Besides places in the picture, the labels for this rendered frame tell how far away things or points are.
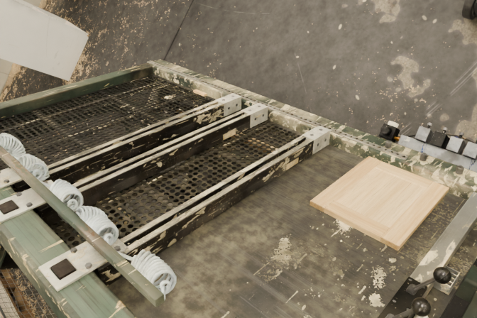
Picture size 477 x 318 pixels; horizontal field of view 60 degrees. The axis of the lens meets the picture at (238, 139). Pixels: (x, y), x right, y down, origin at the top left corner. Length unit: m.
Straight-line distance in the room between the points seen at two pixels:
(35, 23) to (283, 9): 2.63
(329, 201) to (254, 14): 2.26
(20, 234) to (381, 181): 1.17
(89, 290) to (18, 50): 3.95
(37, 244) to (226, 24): 2.71
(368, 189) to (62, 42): 4.01
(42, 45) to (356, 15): 3.26
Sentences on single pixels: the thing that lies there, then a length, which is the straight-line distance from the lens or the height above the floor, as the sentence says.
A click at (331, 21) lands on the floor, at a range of 3.06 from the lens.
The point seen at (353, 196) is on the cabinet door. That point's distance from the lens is 1.48.
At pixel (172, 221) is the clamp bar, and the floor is 1.62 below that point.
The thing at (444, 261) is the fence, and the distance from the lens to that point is 1.29.
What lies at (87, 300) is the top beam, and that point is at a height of 1.90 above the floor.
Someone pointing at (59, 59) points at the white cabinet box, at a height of 0.20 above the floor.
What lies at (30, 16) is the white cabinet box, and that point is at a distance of 4.77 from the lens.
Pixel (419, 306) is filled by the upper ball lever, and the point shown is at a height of 1.55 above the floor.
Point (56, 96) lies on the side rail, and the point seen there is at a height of 1.41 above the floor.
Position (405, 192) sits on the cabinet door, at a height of 1.00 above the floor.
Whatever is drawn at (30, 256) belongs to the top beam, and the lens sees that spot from 1.20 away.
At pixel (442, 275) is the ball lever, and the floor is 1.45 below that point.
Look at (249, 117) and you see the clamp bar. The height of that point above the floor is 1.02.
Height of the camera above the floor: 2.51
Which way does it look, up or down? 53 degrees down
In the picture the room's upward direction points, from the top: 72 degrees counter-clockwise
